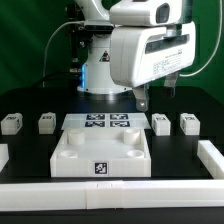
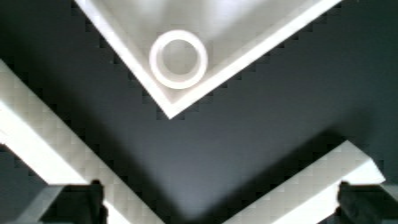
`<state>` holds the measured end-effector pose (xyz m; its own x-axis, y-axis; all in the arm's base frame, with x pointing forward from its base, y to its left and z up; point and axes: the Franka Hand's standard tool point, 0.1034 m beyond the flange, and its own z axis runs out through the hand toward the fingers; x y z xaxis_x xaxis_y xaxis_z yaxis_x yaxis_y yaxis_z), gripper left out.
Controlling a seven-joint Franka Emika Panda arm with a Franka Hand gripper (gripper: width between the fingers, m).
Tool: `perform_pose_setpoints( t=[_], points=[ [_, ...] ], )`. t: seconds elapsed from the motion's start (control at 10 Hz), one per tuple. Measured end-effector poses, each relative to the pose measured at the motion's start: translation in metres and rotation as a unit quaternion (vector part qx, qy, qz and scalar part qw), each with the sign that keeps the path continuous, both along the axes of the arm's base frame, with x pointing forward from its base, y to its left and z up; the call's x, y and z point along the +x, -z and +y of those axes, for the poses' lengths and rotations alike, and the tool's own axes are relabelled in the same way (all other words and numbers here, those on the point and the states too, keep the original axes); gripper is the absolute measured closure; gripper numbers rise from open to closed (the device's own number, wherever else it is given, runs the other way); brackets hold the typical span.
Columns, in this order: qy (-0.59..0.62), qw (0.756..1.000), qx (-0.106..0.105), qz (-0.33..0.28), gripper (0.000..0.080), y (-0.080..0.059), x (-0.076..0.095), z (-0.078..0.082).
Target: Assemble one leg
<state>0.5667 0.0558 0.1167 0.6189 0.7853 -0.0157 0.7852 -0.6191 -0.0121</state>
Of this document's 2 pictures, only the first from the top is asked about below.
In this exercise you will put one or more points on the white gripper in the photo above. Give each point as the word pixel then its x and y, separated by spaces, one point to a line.
pixel 140 55

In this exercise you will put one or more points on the white square tabletop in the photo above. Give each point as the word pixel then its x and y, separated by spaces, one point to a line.
pixel 101 152

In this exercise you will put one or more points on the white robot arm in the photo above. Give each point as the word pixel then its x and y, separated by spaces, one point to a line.
pixel 91 29

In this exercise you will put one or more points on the white marker sheet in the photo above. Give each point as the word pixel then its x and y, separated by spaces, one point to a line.
pixel 106 120

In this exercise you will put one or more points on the white right fence bar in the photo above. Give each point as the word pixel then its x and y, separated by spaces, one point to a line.
pixel 211 158

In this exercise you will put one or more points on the white fence bar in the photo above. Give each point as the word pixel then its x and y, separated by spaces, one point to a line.
pixel 211 158
pixel 4 155
pixel 111 194

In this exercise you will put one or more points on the white front fence bar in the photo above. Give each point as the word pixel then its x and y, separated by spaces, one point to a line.
pixel 111 194

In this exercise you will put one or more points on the white left fence bar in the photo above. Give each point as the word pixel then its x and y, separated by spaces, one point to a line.
pixel 4 155

